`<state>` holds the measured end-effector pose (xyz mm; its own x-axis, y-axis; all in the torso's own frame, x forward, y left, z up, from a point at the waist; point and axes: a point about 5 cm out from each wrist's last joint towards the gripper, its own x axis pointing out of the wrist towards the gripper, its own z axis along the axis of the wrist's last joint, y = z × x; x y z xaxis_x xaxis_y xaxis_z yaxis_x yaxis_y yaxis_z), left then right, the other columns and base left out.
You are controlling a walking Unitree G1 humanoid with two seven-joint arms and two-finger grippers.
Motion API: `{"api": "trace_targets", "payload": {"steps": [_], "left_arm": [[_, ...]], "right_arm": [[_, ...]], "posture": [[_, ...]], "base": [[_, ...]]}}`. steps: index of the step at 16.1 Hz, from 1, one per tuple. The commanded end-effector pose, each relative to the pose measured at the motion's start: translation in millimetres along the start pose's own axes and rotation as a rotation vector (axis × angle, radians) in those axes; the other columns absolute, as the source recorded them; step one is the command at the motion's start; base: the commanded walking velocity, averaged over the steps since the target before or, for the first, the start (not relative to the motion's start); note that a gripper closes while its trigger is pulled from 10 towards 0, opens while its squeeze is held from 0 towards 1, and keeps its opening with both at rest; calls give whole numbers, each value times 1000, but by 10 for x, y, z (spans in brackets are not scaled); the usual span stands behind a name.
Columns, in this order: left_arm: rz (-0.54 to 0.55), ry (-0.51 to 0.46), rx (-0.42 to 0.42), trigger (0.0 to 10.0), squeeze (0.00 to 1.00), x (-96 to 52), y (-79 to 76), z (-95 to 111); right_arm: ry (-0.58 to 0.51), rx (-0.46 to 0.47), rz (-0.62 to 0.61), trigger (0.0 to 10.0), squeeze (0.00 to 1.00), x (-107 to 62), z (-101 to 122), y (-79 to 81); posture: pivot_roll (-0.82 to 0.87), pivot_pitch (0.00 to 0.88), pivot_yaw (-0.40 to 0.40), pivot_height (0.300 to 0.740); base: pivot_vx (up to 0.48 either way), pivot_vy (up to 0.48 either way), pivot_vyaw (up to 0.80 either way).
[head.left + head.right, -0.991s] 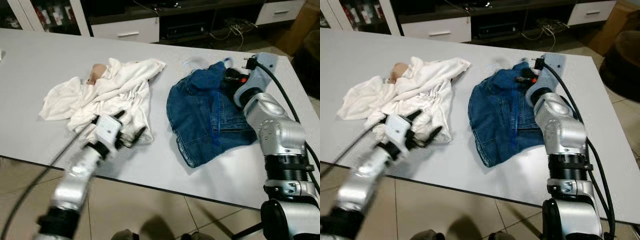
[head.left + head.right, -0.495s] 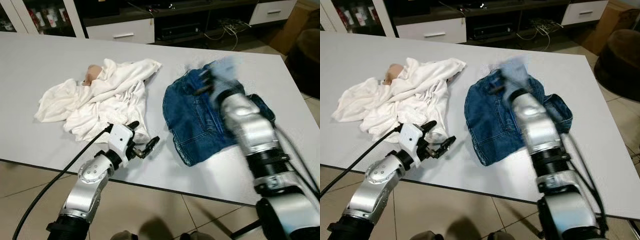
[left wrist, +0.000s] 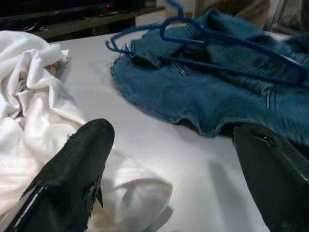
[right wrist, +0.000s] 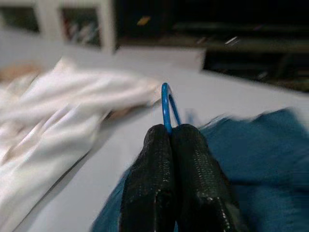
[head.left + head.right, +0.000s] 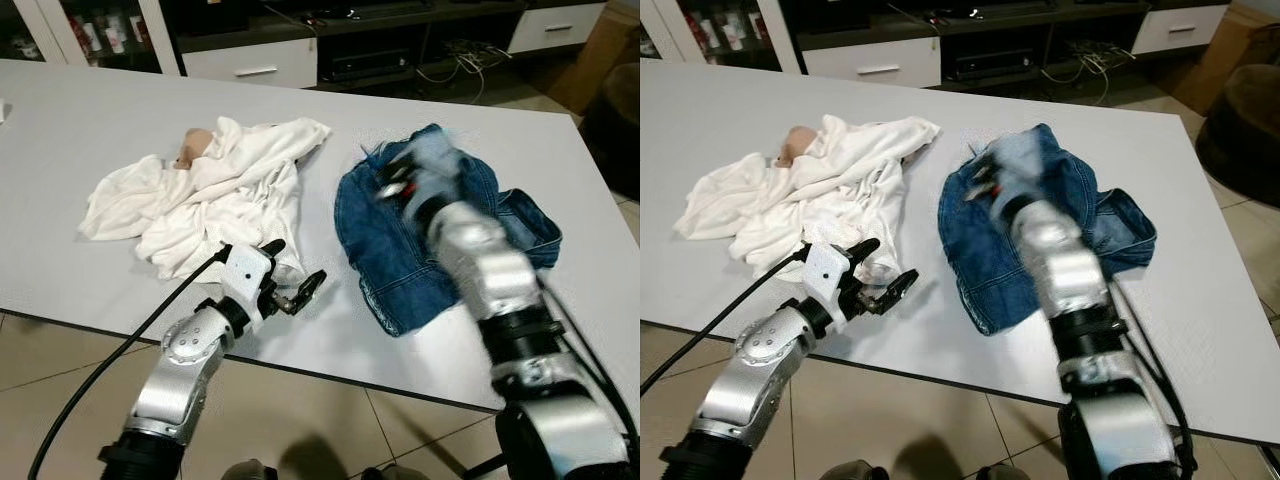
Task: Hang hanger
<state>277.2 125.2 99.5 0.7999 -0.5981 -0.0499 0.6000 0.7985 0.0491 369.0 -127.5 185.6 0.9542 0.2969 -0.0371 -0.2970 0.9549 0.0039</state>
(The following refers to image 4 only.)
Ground dark brown TV stand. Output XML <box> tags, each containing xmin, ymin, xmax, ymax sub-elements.
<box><xmin>113</xmin><ymin>0</ymin><xmax>309</xmax><ymax>92</ymax></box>

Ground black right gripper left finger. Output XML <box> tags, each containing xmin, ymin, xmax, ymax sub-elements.
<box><xmin>118</xmin><ymin>124</ymin><xmax>178</xmax><ymax>232</ymax></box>

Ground white glass door cabinet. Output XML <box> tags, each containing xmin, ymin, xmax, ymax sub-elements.
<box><xmin>0</xmin><ymin>0</ymin><xmax>116</xmax><ymax>54</ymax></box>

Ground white cotton garment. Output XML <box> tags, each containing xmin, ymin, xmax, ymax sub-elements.
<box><xmin>0</xmin><ymin>58</ymin><xmax>157</xmax><ymax>232</ymax></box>

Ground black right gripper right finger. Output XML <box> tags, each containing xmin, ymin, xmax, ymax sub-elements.
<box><xmin>170</xmin><ymin>123</ymin><xmax>247</xmax><ymax>232</ymax></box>

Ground blue denim jeans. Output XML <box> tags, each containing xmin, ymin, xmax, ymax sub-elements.
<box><xmin>90</xmin><ymin>107</ymin><xmax>309</xmax><ymax>232</ymax></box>

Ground blue plastic clothes hanger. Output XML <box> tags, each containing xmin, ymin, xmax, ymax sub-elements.
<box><xmin>160</xmin><ymin>82</ymin><xmax>182</xmax><ymax>135</ymax></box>

